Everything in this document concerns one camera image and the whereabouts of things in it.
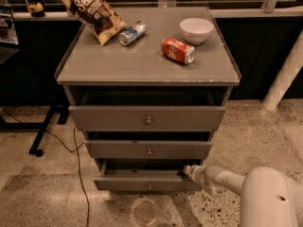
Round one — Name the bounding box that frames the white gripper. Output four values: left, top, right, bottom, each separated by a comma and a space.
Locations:
183, 165, 226, 197

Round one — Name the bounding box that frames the grey bottom drawer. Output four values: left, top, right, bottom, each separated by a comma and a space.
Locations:
95, 159, 201, 192

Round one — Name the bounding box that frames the grey drawer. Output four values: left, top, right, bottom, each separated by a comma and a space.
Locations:
95, 159, 201, 192
85, 140, 212, 159
69, 106, 225, 131

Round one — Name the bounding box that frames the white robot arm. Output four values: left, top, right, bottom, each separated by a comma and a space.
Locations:
184, 165, 303, 227

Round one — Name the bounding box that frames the grey drawer cabinet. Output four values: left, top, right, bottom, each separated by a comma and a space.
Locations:
54, 6, 242, 182

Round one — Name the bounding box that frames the grey middle drawer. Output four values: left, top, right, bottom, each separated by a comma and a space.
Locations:
85, 140, 212, 159

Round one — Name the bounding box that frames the grey top drawer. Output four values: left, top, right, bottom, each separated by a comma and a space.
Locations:
69, 106, 225, 131

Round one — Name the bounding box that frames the white diagonal pipe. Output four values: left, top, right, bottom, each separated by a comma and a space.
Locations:
262, 30, 303, 112

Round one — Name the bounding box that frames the red cola can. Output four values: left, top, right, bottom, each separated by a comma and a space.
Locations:
161, 38, 195, 64

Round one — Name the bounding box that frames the white bowl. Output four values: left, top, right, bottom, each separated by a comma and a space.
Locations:
180, 18, 214, 45

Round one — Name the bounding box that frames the blue silver soda can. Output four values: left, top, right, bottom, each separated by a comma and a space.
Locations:
119, 21, 147, 46

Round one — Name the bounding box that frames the brown chip bag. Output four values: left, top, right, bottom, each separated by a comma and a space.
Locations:
61, 0, 126, 46

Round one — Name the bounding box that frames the small object on ledge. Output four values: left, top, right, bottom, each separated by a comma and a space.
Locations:
27, 2, 45, 17

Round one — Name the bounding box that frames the monitor at left edge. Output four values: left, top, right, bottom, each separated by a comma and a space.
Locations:
0, 0, 19, 45

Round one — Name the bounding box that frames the black floor cable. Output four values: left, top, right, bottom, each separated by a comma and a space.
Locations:
0, 107, 91, 227

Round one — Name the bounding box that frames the black desk leg frame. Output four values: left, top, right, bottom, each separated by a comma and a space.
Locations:
0, 106, 69, 157

